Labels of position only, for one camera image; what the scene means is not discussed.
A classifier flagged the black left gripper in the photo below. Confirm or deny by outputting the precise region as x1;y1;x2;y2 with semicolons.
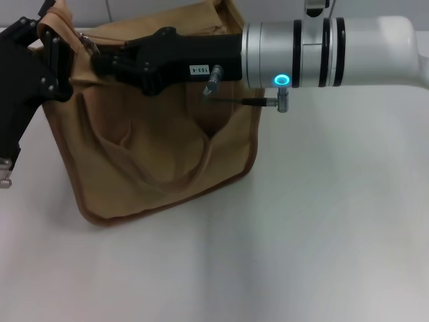
0;0;74;162

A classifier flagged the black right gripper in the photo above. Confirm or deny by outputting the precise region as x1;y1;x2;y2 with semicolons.
90;27;243;97

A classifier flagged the khaki canvas food bag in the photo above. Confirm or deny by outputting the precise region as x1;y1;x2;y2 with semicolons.
35;0;265;229

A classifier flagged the silver zipper pull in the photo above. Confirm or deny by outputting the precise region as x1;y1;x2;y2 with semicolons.
77;32;99;55

